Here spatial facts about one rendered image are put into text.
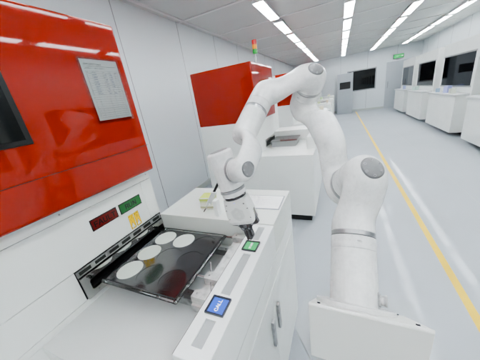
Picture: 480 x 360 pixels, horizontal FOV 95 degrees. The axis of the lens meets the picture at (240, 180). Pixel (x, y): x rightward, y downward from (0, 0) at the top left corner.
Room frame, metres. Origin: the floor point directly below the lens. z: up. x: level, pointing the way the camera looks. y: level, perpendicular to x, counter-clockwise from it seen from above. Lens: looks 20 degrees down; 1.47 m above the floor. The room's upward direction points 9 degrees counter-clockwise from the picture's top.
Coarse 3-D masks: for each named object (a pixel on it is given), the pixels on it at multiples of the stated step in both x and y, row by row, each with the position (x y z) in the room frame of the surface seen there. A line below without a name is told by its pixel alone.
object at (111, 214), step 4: (108, 212) 0.84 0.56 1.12; (112, 212) 0.85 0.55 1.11; (116, 212) 0.87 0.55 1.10; (100, 216) 0.81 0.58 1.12; (104, 216) 0.82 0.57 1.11; (108, 216) 0.83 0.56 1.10; (112, 216) 0.85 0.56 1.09; (116, 216) 0.86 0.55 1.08; (96, 220) 0.79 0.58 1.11; (100, 220) 0.80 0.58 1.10; (104, 220) 0.82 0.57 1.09; (108, 220) 0.83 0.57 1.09; (92, 224) 0.77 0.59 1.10; (96, 224) 0.79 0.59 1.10; (100, 224) 0.80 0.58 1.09; (96, 228) 0.78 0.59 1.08
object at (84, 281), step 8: (152, 224) 1.01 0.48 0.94; (160, 224) 1.04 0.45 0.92; (144, 232) 0.95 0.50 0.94; (160, 232) 1.04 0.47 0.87; (136, 240) 0.90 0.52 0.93; (120, 248) 0.83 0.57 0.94; (128, 248) 0.85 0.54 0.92; (112, 256) 0.78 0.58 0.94; (104, 264) 0.75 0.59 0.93; (120, 264) 0.81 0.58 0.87; (88, 272) 0.70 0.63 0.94; (96, 272) 0.72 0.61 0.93; (80, 280) 0.67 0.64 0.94; (88, 280) 0.68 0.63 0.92; (88, 288) 0.67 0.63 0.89; (96, 288) 0.70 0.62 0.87; (88, 296) 0.66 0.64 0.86
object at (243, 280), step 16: (256, 224) 0.83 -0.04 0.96; (256, 240) 0.71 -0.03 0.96; (272, 240) 0.76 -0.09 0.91; (240, 256) 0.64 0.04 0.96; (256, 256) 0.62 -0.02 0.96; (272, 256) 0.74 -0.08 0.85; (224, 272) 0.57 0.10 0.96; (240, 272) 0.57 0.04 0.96; (256, 272) 0.58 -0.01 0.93; (224, 288) 0.51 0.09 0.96; (240, 288) 0.50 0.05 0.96; (256, 288) 0.57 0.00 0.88; (240, 304) 0.46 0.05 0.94; (256, 304) 0.55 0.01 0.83; (208, 320) 0.42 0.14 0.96; (224, 320) 0.41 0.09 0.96; (240, 320) 0.45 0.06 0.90; (192, 336) 0.38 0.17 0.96; (208, 336) 0.37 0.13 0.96; (224, 336) 0.37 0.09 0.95; (240, 336) 0.43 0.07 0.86; (176, 352) 0.35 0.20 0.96; (192, 352) 0.34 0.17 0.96; (208, 352) 0.34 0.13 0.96; (224, 352) 0.36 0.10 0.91
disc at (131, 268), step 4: (128, 264) 0.77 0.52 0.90; (132, 264) 0.76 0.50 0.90; (136, 264) 0.76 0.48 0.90; (140, 264) 0.76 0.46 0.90; (124, 268) 0.75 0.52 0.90; (128, 268) 0.75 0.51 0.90; (132, 268) 0.74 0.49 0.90; (136, 268) 0.74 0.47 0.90; (140, 268) 0.73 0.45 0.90; (120, 272) 0.73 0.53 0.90; (124, 272) 0.72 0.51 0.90; (128, 272) 0.72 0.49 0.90; (132, 272) 0.72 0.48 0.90; (136, 272) 0.71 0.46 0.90; (116, 276) 0.71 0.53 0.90; (120, 276) 0.70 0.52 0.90; (124, 276) 0.70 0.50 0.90; (128, 276) 0.70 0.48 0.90
